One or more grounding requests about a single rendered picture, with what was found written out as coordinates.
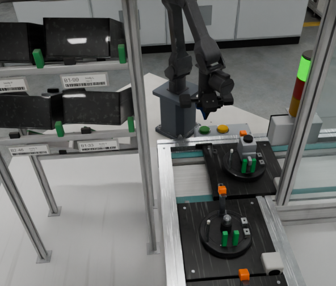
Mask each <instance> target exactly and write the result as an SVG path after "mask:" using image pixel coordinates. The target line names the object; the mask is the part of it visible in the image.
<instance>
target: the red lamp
mask: <svg viewBox="0 0 336 286"><path fill-rule="evenodd" d="M304 85H305V81H302V80H300V79H299V78H298V77H297V78H296V82H295V86H294V90H293V96H294V97H295V98H296V99H298V100H301V96H302V93H303V89H304Z"/></svg>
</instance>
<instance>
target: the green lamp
mask: <svg viewBox="0 0 336 286"><path fill-rule="evenodd" d="M309 65H310V61H308V60H306V59H305V58H304V57H303V56H301V61H300V66H299V70H298V73H297V77H298V78H299V79H300V80H302V81H305V80H306V77H307V73H308V69H309Z"/></svg>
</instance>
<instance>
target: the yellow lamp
mask: <svg viewBox="0 0 336 286"><path fill-rule="evenodd" d="M299 104H300V100H298V99H296V98H295V97H294V96H293V95H292V99H291V104H290V107H289V114H290V115H291V116H293V117H296V115H297V111H298V109H299Z"/></svg>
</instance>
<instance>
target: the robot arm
mask: <svg viewBox="0 0 336 286"><path fill-rule="evenodd" d="M161 1H162V4H163V5H164V6H165V7H166V9H167V13H168V19H169V29H170V39H171V48H172V53H171V55H170V58H169V67H168V68H167V69H166V70H165V71H164V72H165V77H167V78H168V79H169V87H168V88H167V89H166V90H167V91H170V92H173V93H175V94H177V95H180V96H179V102H180V107H181V108H191V103H195V105H196V109H197V110H201V112H202V115H203V118H204V120H206V119H207V117H208V116H209V114H210V112H216V111H217V109H219V108H221V107H223V105H224V106H231V105H233V103H234V99H233V96H232V93H231V91H232V90H233V87H234V81H233V80H232V79H231V78H230V75H229V74H228V73H225V72H223V71H222V70H223V69H225V68H226V66H225V61H224V59H223V57H222V55H221V52H220V49H219V47H218V45H217V43H216V41H215V40H214V39H212V38H211V37H210V35H209V33H208V31H207V28H206V26H205V23H204V20H203V17H202V15H201V12H200V9H199V6H198V3H197V0H161ZM182 9H183V12H184V14H185V17H186V19H187V23H188V25H189V28H190V30H191V33H192V36H193V38H194V42H195V46H194V53H195V57H196V61H197V64H195V66H196V67H197V68H199V84H198V97H193V98H191V97H190V94H181V93H183V92H185V91H186V90H188V88H189V87H187V86H186V75H189V74H190V72H191V70H192V66H193V65H192V57H191V56H189V54H188V53H187V52H186V48H185V41H184V29H183V16H182ZM215 62H218V63H219V64H217V65H213V66H212V65H211V64H214V63H215ZM216 91H217V92H219V93H220V96H217V95H216Z"/></svg>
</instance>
